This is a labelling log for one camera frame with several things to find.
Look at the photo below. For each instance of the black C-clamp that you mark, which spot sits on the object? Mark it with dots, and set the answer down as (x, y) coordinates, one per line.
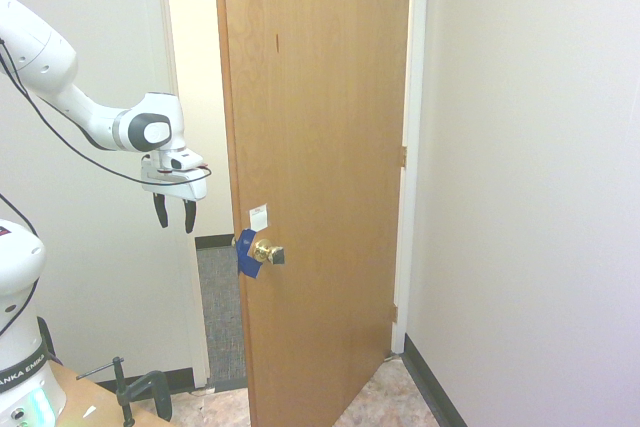
(135, 392)

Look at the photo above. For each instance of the brown wooden door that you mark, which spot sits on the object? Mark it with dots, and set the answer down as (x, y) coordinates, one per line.
(320, 172)

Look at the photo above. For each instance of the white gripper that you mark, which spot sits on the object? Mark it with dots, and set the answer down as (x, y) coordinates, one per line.
(180, 186)

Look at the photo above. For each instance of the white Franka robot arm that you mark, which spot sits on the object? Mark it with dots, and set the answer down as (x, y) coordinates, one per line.
(40, 54)

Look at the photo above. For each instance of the white paper label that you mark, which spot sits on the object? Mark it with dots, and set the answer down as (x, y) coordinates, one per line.
(258, 217)

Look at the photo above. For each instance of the black wall baseboard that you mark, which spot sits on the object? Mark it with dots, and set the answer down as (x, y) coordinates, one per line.
(430, 382)

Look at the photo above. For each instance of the brass door hinge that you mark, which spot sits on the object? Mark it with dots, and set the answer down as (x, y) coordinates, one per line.
(393, 314)
(403, 156)

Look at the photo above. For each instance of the blue tape patch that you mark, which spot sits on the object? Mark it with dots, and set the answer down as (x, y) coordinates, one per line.
(246, 257)

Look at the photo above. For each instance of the white door frame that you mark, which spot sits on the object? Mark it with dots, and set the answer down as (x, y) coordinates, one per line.
(411, 147)

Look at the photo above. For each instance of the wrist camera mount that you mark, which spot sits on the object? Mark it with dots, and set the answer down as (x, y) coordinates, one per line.
(175, 161)

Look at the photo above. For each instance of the brass door knob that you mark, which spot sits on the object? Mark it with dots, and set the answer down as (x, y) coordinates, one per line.
(267, 250)

